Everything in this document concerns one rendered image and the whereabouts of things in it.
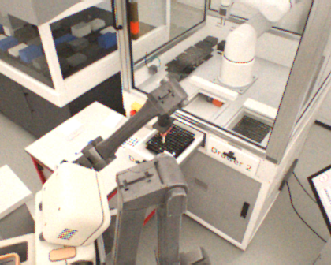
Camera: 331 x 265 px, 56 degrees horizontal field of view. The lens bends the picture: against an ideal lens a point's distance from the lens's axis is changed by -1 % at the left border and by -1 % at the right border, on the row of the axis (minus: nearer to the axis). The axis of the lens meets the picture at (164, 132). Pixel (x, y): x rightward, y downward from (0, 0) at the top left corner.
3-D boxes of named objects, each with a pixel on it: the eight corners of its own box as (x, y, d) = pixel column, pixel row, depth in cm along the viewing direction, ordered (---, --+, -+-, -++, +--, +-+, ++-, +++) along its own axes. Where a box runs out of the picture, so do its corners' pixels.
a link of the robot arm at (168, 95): (154, 81, 89) (175, 109, 89) (174, 72, 100) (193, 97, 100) (76, 154, 114) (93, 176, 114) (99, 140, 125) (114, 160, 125)
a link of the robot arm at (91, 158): (73, 162, 112) (83, 173, 112) (94, 145, 110) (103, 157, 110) (84, 155, 121) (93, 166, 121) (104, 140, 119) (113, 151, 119)
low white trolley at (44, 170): (114, 268, 209) (98, 203, 157) (54, 218, 236) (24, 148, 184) (166, 209, 243) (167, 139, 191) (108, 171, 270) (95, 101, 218)
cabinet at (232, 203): (245, 258, 214) (273, 186, 160) (132, 184, 260) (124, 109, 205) (295, 172, 270) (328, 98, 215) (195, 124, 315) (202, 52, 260)
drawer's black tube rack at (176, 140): (171, 166, 165) (172, 158, 160) (145, 151, 172) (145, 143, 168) (195, 143, 178) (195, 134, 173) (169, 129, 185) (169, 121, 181)
